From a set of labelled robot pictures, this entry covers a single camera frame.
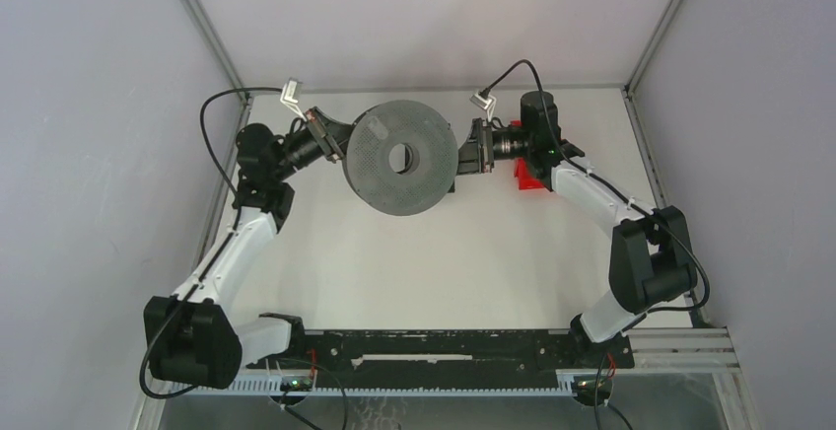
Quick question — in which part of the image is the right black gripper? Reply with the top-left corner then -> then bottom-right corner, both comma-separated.
441,117 -> 534,176

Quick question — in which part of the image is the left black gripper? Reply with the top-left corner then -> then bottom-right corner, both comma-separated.
272,107 -> 377,182

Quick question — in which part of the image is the dark grey cable spool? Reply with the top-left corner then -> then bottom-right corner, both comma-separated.
343,100 -> 458,216

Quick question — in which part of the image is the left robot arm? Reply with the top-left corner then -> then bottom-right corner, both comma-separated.
139,107 -> 354,398

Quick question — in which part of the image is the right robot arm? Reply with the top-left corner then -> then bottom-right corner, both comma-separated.
458,89 -> 706,367

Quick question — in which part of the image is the red plastic bin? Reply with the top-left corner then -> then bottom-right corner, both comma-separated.
514,158 -> 552,191

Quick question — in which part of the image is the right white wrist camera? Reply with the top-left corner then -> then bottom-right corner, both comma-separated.
470,90 -> 497,122

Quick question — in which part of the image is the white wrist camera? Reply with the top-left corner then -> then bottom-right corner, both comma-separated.
470,90 -> 497,122
280,78 -> 307,122

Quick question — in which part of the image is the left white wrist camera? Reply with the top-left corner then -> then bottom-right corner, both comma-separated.
280,78 -> 307,122

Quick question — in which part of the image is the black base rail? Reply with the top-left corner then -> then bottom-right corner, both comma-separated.
250,329 -> 635,392

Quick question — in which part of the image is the left black camera cable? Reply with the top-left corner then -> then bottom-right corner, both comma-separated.
138,87 -> 286,400

